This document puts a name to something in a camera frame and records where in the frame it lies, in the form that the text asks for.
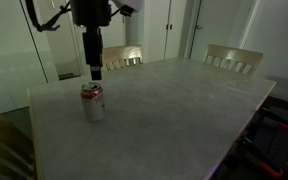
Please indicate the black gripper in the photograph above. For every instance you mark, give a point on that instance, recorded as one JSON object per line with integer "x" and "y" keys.
{"x": 90, "y": 11}

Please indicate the red and silver soda can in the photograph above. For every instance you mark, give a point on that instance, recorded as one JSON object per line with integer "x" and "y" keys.
{"x": 93, "y": 104}

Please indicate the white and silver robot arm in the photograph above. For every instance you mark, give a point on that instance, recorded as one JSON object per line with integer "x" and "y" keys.
{"x": 130, "y": 2}

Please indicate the white closet door leaf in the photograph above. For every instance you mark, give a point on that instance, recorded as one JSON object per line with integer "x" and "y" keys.
{"x": 176, "y": 31}
{"x": 155, "y": 31}

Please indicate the black closet door pulls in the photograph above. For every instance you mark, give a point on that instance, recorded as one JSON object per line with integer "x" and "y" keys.
{"x": 169, "y": 26}

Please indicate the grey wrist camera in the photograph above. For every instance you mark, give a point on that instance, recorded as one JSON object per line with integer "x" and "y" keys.
{"x": 125, "y": 10}

